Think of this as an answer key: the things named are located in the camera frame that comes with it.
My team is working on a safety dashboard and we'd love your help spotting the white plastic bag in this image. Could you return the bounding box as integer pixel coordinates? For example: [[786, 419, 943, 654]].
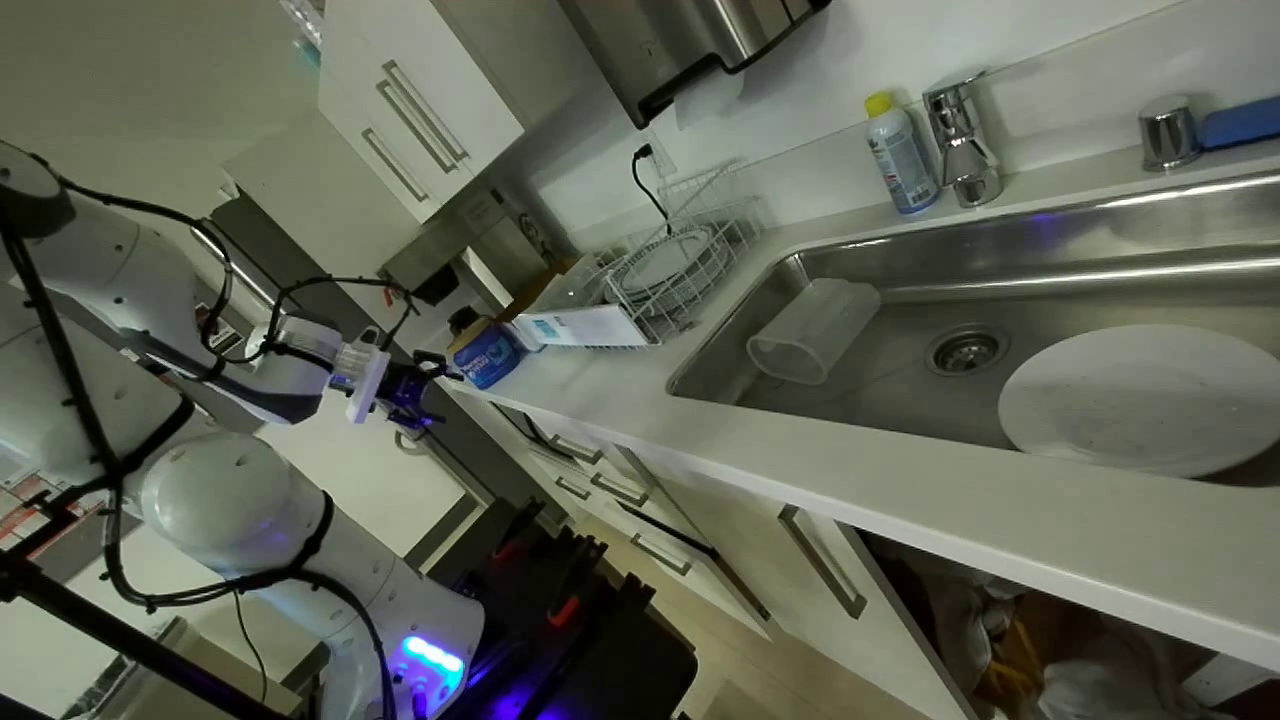
[[1034, 632, 1280, 720]]

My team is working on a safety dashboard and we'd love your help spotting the white box with blue label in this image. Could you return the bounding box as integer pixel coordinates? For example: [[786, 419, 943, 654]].
[[504, 298, 651, 354]]

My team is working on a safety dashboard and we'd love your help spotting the black camera stand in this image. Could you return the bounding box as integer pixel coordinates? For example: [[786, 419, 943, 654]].
[[0, 493, 294, 720]]

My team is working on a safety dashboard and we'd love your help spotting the grey coffee machine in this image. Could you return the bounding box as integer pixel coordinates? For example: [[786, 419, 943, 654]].
[[377, 183, 552, 337]]

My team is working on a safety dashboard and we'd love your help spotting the white cabinet door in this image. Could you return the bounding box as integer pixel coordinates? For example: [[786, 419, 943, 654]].
[[315, 37, 443, 229], [637, 457, 986, 720], [336, 0, 528, 190]]

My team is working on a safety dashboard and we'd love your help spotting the white round plate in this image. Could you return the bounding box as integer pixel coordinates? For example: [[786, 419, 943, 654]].
[[995, 321, 1280, 484]]

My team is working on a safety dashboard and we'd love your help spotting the white wire dish rack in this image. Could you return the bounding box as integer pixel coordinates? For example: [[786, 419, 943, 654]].
[[596, 157, 775, 343]]

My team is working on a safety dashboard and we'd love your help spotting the steel paper towel dispenser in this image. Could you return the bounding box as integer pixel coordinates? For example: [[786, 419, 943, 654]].
[[557, 0, 837, 130]]

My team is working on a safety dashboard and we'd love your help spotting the stainless steel sink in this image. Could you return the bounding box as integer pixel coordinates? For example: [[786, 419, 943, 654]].
[[666, 173, 1280, 493]]

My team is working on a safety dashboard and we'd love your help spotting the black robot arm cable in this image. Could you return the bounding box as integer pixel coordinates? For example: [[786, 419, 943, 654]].
[[0, 173, 418, 720]]

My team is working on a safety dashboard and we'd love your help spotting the black power cable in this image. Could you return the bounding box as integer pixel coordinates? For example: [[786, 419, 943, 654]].
[[630, 138, 677, 235]]

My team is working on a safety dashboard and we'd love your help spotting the steel sponge holder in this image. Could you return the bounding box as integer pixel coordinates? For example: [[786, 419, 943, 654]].
[[1138, 101, 1203, 176]]

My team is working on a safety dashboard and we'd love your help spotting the red and white wall poster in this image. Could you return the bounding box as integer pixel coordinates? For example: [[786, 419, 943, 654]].
[[0, 457, 64, 550]]

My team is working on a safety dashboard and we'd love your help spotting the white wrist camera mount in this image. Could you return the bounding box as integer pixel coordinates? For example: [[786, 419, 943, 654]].
[[319, 337, 396, 428]]

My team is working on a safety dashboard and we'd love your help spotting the white lower cabinet door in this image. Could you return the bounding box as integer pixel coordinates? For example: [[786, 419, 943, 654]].
[[637, 457, 986, 720]]

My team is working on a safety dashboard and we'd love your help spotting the white drawer with wooden interior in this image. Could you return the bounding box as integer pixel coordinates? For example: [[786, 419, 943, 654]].
[[458, 391, 634, 484]]

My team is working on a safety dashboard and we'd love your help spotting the translucent cup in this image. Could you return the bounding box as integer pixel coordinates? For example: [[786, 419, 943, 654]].
[[740, 274, 888, 391]]

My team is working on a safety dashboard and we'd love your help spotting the soap bottle with yellow cap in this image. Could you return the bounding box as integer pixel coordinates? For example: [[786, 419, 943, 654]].
[[860, 88, 943, 219]]

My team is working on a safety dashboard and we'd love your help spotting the brown paper bag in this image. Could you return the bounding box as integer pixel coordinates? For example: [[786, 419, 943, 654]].
[[976, 591, 1078, 712]]

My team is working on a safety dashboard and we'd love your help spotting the blue sponge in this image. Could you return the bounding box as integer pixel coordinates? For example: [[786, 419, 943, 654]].
[[1191, 90, 1280, 157]]

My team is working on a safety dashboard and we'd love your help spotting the translucent bluish bottle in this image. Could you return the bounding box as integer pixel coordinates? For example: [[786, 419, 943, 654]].
[[276, 0, 333, 71]]

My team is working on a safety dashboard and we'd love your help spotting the dark grey tall panel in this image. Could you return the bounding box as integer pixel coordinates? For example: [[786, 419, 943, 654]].
[[214, 190, 535, 511]]

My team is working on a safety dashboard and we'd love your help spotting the white upper cabinet door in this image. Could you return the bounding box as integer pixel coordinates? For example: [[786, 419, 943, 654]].
[[336, 0, 528, 190], [315, 37, 443, 229]]

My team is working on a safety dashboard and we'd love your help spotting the blue Maxwell House coffee can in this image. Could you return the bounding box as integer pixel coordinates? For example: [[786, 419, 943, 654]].
[[451, 324, 534, 391]]

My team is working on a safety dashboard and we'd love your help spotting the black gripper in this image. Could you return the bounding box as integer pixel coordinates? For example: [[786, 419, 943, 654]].
[[377, 347, 459, 439]]

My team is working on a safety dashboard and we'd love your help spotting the chrome faucet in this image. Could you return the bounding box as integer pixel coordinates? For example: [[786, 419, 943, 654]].
[[919, 71, 1012, 211]]

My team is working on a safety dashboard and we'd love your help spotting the white shallow drawer bar handle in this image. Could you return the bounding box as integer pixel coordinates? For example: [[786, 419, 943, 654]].
[[534, 445, 672, 533]]

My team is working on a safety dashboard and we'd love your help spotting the white deep drawer bar handle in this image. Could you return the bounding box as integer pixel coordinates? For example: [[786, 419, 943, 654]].
[[584, 493, 775, 632]]

